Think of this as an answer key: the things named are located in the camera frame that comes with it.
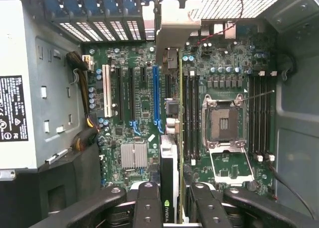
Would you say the grey power supply unit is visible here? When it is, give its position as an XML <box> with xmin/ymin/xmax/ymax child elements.
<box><xmin>0</xmin><ymin>0</ymin><xmax>85</xmax><ymax>183</ymax></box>

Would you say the blue expansion slot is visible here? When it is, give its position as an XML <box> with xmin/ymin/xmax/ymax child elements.
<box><xmin>152</xmin><ymin>64</ymin><xmax>165</xmax><ymax>134</ymax></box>

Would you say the red black twisted wire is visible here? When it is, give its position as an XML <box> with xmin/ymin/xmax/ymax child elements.
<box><xmin>196</xmin><ymin>0</ymin><xmax>245</xmax><ymax>45</ymax></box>

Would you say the thin locking lever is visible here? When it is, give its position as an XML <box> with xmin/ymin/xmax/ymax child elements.
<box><xmin>234</xmin><ymin>89</ymin><xmax>276</xmax><ymax>102</ymax></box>

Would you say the white power connector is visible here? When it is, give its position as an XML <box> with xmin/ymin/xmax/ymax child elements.
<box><xmin>81</xmin><ymin>54</ymin><xmax>96</xmax><ymax>72</ymax></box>

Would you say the black plastic fan shroud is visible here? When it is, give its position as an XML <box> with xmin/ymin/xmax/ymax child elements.
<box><xmin>0</xmin><ymin>148</ymin><xmax>102</xmax><ymax>228</ymax></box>

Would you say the thin black wire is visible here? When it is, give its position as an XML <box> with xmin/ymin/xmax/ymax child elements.
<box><xmin>265</xmin><ymin>152</ymin><xmax>317</xmax><ymax>221</ymax></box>

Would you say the white expansion slot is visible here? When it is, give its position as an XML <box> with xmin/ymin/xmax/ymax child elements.
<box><xmin>102</xmin><ymin>64</ymin><xmax>113</xmax><ymax>118</ymax></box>

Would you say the metal socket cover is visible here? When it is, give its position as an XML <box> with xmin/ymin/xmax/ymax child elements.
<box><xmin>208</xmin><ymin>148</ymin><xmax>255</xmax><ymax>186</ymax></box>

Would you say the green motherboard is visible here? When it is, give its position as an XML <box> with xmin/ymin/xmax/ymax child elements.
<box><xmin>82</xmin><ymin>20</ymin><xmax>279</xmax><ymax>204</ymax></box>

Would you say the open black PC case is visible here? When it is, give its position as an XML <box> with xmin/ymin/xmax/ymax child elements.
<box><xmin>0</xmin><ymin>0</ymin><xmax>319</xmax><ymax>228</ymax></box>

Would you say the blue slot retention clip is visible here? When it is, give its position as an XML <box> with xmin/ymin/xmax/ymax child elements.
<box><xmin>103</xmin><ymin>0</ymin><xmax>123</xmax><ymax>19</ymax></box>
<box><xmin>44</xmin><ymin>0</ymin><xmax>64</xmax><ymax>21</ymax></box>
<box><xmin>123</xmin><ymin>0</ymin><xmax>143</xmax><ymax>18</ymax></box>
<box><xmin>64</xmin><ymin>0</ymin><xmax>83</xmax><ymax>21</ymax></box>
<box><xmin>83</xmin><ymin>0</ymin><xmax>103</xmax><ymax>19</ymax></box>

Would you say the CPU socket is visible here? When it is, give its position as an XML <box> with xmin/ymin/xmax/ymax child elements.
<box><xmin>202</xmin><ymin>93</ymin><xmax>250</xmax><ymax>151</ymax></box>

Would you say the sleeved power wire bundle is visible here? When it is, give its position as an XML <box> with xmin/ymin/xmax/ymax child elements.
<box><xmin>65</xmin><ymin>51</ymin><xmax>101</xmax><ymax>153</ymax></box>

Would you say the silver chipset heatsink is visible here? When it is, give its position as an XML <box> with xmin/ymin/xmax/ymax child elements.
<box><xmin>120</xmin><ymin>142</ymin><xmax>149</xmax><ymax>170</ymax></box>

